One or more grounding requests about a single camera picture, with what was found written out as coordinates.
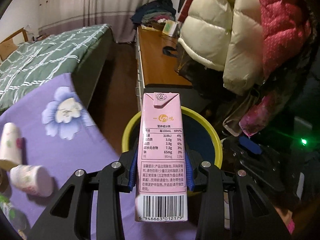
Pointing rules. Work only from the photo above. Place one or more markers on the purple floral table cloth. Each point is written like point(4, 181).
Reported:
point(63, 148)

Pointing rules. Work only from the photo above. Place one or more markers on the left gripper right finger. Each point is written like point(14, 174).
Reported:
point(231, 207)

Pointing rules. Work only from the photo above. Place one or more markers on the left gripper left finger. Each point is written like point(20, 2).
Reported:
point(68, 215)

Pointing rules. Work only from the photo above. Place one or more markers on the pile of folded clothes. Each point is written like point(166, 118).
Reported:
point(154, 11)

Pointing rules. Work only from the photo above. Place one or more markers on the magenta floral scarf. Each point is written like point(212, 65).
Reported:
point(259, 115)

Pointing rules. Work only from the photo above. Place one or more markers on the pink red quilted jacket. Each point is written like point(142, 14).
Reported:
point(285, 30)

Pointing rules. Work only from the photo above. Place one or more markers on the wooden top low cabinet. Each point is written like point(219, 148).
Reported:
point(156, 71)

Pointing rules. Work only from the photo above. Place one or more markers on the yellow rimmed trash bin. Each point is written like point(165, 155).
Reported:
point(202, 144)

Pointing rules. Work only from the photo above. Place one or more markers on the pink milk carton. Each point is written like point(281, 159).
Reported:
point(161, 187)

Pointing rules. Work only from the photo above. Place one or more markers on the cream puffer jacket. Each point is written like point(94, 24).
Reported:
point(227, 36)

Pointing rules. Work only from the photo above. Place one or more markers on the striped window curtain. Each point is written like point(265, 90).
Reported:
point(57, 16)

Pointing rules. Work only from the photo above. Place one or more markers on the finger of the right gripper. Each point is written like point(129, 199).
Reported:
point(250, 145)

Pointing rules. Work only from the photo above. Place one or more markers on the floral paper cup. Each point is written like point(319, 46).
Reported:
point(11, 146)
point(33, 180)

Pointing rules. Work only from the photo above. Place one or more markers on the green checked bed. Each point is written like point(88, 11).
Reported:
point(80, 52)

